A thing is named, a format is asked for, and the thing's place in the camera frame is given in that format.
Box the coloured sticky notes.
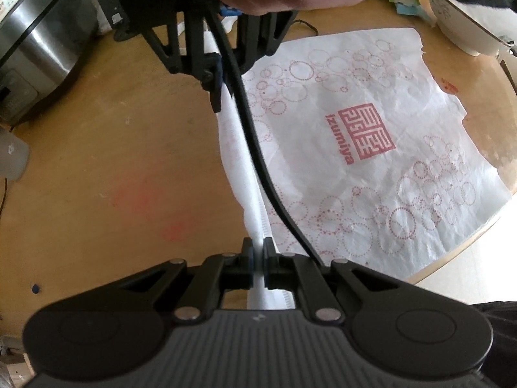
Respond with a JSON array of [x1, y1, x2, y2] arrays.
[[385, 0, 435, 23]]

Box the black flat stand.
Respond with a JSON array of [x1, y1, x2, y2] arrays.
[[90, 0, 142, 43]]

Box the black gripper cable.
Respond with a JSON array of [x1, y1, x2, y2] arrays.
[[202, 0, 324, 265]]

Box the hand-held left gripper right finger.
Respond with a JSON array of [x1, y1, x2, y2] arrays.
[[262, 238, 405, 326]]

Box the white patterned bowl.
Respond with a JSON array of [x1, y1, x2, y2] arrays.
[[428, 0, 517, 58]]

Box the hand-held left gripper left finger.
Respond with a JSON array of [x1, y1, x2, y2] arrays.
[[107, 238, 256, 326]]

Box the steel rice cooker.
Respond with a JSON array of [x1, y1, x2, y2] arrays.
[[0, 0, 101, 124]]

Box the white shopping bag red print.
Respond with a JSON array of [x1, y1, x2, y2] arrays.
[[204, 27, 513, 312]]

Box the white rounded device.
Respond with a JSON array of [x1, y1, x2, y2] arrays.
[[0, 129, 30, 180]]

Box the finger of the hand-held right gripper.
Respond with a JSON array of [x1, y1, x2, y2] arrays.
[[235, 8, 300, 77], [139, 6, 225, 114]]

